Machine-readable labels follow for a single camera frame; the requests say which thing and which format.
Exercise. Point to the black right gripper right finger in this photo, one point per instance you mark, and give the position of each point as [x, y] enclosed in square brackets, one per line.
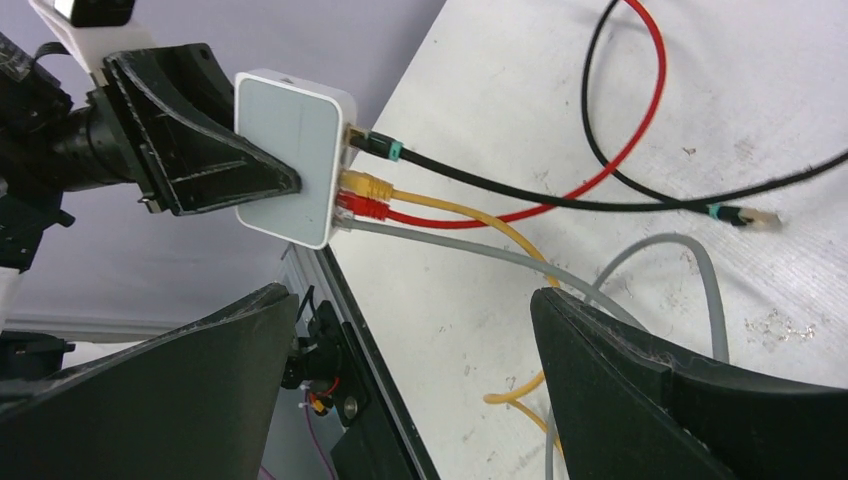
[630, 405]

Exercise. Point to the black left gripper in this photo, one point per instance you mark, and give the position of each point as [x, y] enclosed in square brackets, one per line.
[165, 120]

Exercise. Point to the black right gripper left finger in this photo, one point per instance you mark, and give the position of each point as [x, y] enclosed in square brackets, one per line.
[193, 403]

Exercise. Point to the white network switch box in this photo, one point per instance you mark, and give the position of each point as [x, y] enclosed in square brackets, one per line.
[302, 124]

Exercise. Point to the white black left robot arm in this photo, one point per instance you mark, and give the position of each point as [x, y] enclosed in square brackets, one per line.
[32, 104]

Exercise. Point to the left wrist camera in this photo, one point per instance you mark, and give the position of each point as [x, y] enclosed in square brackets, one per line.
[92, 30]

